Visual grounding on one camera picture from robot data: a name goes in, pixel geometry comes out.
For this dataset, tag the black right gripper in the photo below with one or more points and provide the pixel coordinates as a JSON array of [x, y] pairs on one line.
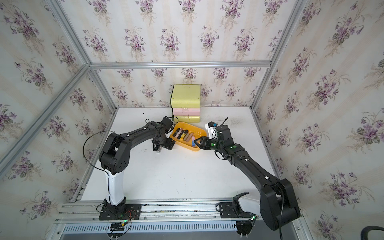
[[204, 141]]

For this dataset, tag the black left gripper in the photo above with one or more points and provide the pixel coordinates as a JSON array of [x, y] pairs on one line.
[[168, 145]]

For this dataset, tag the rose gold lipstick tube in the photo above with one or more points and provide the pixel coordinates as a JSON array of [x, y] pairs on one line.
[[190, 139]]

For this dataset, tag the yellow storage tray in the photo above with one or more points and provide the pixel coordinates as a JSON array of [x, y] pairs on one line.
[[197, 132]]

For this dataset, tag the slim black lipstick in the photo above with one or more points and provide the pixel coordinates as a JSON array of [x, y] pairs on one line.
[[182, 134]]

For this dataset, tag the black lipstick tube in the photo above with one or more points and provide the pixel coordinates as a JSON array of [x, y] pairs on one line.
[[176, 132]]

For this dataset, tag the black gold square lipstick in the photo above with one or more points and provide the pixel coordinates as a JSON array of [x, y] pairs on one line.
[[185, 134]]

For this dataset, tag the blue lipstick tube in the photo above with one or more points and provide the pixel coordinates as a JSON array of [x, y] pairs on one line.
[[193, 142]]

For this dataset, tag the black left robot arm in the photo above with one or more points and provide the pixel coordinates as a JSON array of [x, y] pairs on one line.
[[116, 152]]

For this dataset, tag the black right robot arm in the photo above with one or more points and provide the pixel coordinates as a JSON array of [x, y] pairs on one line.
[[278, 204]]

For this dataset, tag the green pink drawer box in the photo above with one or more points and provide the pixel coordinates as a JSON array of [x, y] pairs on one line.
[[186, 103]]

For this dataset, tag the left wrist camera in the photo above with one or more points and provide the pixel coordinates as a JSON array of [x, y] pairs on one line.
[[167, 123]]

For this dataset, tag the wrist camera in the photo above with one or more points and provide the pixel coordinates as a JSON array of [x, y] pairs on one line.
[[167, 123], [211, 129]]

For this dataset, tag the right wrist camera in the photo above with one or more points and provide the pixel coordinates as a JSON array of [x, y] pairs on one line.
[[211, 129]]

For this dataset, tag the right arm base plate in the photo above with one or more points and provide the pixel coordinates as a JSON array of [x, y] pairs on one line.
[[242, 205]]

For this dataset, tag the aluminium rail frame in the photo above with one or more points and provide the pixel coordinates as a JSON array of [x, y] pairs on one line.
[[183, 216]]

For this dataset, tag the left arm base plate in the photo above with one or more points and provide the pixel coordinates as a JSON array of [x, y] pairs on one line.
[[122, 211]]

